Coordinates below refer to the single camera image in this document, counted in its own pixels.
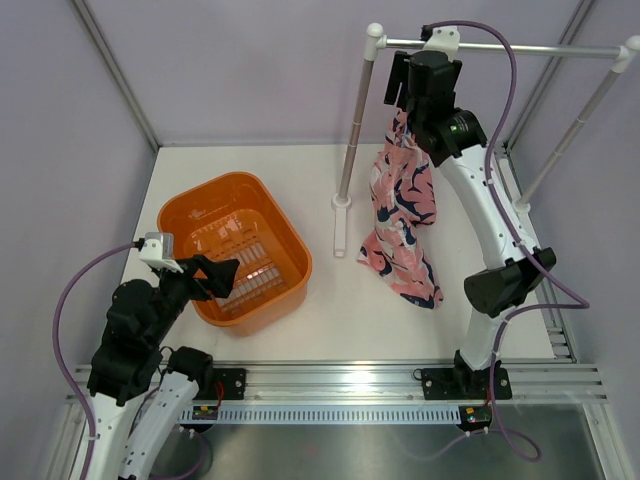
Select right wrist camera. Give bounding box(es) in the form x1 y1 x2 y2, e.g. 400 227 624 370
421 25 460 55

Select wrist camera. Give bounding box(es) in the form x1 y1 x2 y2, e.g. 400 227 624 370
421 25 460 55
139 232 183 273

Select metal clothes rack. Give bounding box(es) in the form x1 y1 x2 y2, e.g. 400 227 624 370
331 20 639 258

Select aluminium mounting rail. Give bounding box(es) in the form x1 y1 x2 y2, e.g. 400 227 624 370
64 360 609 406

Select white slotted cable duct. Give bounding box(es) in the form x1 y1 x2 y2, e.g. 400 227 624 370
178 405 461 425

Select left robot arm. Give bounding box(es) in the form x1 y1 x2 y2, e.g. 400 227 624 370
80 253 240 479

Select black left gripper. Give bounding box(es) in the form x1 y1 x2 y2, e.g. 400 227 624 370
147 253 239 346

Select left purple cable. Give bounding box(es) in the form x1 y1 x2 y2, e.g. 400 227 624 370
52 240 146 480

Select pink shark print shorts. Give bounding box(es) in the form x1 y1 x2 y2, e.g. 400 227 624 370
358 109 444 310

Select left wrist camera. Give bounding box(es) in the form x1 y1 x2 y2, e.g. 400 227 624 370
139 232 183 273

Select orange plastic basket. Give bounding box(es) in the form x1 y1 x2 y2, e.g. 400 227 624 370
157 172 312 337

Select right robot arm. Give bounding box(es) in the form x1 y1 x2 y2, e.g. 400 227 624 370
384 50 556 400

